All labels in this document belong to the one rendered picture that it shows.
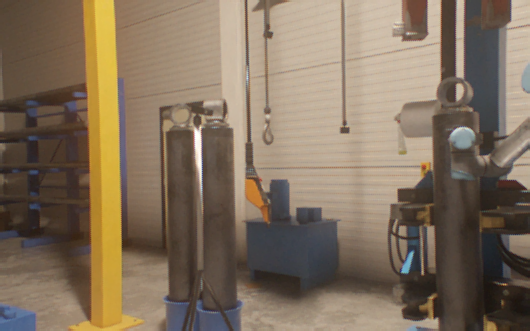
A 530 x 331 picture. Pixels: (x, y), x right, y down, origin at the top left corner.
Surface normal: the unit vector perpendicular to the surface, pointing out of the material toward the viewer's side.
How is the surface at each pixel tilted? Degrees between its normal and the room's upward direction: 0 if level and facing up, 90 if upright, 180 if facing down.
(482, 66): 90
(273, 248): 90
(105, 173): 90
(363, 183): 90
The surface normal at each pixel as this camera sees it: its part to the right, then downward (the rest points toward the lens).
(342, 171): -0.63, 0.02
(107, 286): 0.78, -0.01
